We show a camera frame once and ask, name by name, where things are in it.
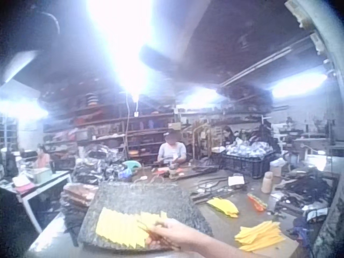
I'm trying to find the person's right hand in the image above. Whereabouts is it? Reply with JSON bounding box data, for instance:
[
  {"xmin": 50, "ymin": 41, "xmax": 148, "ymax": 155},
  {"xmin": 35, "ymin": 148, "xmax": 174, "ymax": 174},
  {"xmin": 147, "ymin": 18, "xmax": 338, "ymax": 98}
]
[{"xmin": 149, "ymin": 218, "xmax": 201, "ymax": 251}]

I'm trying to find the row of yellow leather pieces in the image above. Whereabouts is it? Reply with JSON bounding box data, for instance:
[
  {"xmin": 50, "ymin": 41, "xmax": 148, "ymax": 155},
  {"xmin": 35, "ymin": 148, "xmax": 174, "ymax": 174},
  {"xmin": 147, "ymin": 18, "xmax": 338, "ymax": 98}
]
[{"xmin": 95, "ymin": 206, "xmax": 169, "ymax": 249}]

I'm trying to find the small heap of yellow pieces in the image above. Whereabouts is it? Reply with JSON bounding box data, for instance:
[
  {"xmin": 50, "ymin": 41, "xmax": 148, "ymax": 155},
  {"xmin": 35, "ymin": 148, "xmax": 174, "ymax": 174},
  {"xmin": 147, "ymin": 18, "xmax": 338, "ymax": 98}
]
[{"xmin": 206, "ymin": 197, "xmax": 240, "ymax": 218}]

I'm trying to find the thin brown tool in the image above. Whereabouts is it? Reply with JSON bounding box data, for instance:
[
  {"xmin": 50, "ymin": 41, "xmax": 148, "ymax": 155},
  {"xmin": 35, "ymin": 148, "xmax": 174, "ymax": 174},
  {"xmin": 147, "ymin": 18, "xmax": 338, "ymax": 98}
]
[{"xmin": 136, "ymin": 219, "xmax": 181, "ymax": 251}]

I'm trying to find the white table with clutter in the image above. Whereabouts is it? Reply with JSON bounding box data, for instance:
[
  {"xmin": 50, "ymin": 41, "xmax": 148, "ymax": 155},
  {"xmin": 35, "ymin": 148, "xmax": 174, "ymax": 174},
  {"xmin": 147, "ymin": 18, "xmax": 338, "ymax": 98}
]
[{"xmin": 0, "ymin": 146, "xmax": 73, "ymax": 233}]

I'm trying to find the beige plastic bottle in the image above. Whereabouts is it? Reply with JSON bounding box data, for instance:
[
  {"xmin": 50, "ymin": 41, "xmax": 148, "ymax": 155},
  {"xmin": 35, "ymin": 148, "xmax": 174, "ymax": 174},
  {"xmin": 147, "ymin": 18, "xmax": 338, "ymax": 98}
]
[{"xmin": 261, "ymin": 171, "xmax": 274, "ymax": 194}]

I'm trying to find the heap of black bags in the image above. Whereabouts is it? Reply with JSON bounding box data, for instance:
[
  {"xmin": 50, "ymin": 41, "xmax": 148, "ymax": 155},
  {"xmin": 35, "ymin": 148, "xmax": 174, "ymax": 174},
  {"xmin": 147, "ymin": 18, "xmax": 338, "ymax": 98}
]
[{"xmin": 71, "ymin": 144, "xmax": 135, "ymax": 187}]

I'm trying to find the pile of yellow leather strips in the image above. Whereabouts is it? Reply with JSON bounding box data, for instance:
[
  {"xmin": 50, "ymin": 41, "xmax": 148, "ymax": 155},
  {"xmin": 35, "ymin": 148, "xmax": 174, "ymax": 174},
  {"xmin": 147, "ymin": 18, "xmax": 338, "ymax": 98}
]
[{"xmin": 234, "ymin": 220, "xmax": 286, "ymax": 253}]

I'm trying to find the hanging white cable with socket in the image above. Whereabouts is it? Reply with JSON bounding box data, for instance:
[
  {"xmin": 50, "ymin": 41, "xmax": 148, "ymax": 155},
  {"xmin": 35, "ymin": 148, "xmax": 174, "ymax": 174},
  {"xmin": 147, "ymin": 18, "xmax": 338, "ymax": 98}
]
[{"xmin": 125, "ymin": 91, "xmax": 141, "ymax": 163}]

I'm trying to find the black crate with white bundles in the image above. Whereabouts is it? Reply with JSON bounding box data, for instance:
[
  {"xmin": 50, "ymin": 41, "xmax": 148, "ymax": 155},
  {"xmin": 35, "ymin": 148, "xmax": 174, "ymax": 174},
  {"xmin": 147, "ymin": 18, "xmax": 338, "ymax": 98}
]
[{"xmin": 220, "ymin": 141, "xmax": 278, "ymax": 180}]

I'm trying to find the white paper box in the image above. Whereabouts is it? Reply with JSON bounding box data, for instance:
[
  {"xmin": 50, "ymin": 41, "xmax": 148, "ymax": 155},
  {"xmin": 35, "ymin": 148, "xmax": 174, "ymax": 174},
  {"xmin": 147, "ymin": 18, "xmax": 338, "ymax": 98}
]
[{"xmin": 227, "ymin": 173, "xmax": 250, "ymax": 188}]

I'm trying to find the green plastic stool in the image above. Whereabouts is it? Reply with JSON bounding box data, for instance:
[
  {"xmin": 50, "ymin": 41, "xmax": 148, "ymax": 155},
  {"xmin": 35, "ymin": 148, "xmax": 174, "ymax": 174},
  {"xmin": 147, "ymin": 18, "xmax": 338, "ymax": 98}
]
[{"xmin": 121, "ymin": 160, "xmax": 142, "ymax": 174}]

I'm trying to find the heap of black straps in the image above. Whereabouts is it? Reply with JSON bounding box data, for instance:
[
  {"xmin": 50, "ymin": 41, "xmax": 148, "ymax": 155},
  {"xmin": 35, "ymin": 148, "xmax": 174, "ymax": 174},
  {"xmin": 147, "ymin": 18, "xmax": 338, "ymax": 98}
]
[{"xmin": 275, "ymin": 170, "xmax": 340, "ymax": 217}]

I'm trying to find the grey textured stone slab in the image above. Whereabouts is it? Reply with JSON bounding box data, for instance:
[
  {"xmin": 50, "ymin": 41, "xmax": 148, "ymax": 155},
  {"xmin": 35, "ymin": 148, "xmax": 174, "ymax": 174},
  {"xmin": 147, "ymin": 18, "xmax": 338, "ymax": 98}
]
[{"xmin": 77, "ymin": 181, "xmax": 213, "ymax": 253}]

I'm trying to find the wooden rack with hanging straps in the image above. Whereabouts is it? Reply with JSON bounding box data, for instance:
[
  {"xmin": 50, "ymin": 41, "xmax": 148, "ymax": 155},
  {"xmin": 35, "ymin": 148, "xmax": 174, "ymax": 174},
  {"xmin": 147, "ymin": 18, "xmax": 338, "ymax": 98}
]
[{"xmin": 188, "ymin": 122, "xmax": 216, "ymax": 169}]

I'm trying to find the wooden shelf with goods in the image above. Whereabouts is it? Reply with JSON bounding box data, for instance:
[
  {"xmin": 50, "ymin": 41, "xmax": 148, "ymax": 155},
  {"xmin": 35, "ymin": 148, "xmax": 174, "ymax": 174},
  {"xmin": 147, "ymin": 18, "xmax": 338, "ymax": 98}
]
[{"xmin": 42, "ymin": 90, "xmax": 178, "ymax": 169}]

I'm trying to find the stack of brown leather pieces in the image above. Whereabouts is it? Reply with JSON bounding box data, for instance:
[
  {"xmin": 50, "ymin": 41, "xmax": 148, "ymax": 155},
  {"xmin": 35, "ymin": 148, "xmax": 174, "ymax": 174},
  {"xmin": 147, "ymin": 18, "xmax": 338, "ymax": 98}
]
[{"xmin": 60, "ymin": 182, "xmax": 99, "ymax": 208}]

